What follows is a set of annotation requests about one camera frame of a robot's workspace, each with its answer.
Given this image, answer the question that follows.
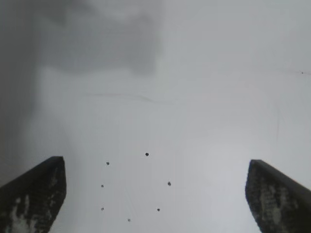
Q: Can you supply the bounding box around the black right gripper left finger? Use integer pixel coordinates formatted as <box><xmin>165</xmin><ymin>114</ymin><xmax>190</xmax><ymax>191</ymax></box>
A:
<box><xmin>0</xmin><ymin>156</ymin><xmax>67</xmax><ymax>233</ymax></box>

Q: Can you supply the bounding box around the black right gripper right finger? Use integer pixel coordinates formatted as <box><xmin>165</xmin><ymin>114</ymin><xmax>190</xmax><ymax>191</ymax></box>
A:
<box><xmin>244</xmin><ymin>159</ymin><xmax>311</xmax><ymax>233</ymax></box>

